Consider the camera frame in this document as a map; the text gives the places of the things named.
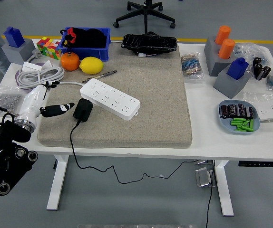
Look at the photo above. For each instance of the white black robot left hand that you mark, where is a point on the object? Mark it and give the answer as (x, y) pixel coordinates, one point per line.
(33, 102)

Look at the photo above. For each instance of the black plug adapter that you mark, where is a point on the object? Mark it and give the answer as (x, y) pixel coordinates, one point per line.
(83, 110)

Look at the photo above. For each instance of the white power strip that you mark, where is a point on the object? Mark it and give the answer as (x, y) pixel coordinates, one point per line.
(112, 99)

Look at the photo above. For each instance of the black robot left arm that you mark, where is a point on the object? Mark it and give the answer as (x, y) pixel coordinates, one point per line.
(5, 166)

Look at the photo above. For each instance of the clear bag of screws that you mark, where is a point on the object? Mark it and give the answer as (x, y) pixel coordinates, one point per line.
(5, 99)

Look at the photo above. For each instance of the purple disc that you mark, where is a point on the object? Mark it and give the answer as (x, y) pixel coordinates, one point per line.
(16, 76)

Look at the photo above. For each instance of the small white box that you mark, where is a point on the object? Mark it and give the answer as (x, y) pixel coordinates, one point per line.
(30, 67)

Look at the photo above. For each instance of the white paper card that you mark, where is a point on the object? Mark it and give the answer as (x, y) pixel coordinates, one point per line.
(47, 64)

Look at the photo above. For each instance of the orange fruit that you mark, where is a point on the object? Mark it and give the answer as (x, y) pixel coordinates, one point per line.
(70, 62)

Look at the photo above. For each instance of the multicoloured puzzle cube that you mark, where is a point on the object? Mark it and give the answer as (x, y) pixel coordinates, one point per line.
(48, 47)

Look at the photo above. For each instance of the blue bottle-shaped block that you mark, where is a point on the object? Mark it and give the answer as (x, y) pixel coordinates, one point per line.
(14, 37)
(237, 69)

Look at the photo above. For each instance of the yellow lemon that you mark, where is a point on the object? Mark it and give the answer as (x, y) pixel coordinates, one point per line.
(91, 65)

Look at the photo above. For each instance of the blue plastic bin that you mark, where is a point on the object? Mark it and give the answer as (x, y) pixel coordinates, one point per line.
(91, 52)

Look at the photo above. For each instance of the black silver pen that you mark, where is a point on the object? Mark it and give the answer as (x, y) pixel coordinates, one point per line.
(108, 73)

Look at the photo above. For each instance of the white table leg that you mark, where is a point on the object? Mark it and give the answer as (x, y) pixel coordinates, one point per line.
(58, 183)
(224, 190)

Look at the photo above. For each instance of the grey-brown mat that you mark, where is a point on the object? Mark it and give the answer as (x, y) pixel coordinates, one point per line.
(150, 107)

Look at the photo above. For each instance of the black plastic tray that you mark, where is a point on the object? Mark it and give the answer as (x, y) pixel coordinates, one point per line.
(148, 42)

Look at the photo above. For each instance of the black office chair base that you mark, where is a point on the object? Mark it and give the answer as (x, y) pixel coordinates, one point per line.
(146, 16)

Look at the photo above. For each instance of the clear bag of resistors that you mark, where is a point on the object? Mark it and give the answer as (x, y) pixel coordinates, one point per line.
(191, 66)

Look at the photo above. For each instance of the grey two-hole block holder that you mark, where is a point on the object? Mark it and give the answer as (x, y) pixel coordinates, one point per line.
(212, 54)

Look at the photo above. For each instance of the silver metal pedal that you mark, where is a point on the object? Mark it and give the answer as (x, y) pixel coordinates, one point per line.
(204, 177)

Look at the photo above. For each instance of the dark cylindrical capacitor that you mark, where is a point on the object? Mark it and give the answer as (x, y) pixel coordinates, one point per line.
(223, 111)
(232, 110)
(241, 109)
(250, 112)

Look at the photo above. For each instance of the blue-grey plate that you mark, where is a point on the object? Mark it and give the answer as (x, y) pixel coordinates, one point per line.
(224, 124)

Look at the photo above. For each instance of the orange cylinder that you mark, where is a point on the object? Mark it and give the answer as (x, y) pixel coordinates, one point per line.
(227, 48)
(223, 34)

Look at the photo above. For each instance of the green cylindrical piece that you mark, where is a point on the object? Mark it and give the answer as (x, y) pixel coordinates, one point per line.
(247, 128)
(246, 123)
(236, 123)
(236, 119)
(240, 129)
(251, 124)

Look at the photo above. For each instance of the clear plastic bag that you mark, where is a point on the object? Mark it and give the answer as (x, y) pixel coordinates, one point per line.
(253, 97)

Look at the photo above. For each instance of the black capacitor bundle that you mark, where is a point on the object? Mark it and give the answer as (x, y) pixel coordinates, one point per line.
(261, 70)

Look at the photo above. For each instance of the black table control panel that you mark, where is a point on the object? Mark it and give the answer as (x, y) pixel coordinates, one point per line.
(257, 164)

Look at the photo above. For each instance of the grey wall plug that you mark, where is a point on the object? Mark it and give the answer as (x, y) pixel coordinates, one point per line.
(36, 53)

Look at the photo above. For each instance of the white wall socket plate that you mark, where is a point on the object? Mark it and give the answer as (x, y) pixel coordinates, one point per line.
(269, 111)

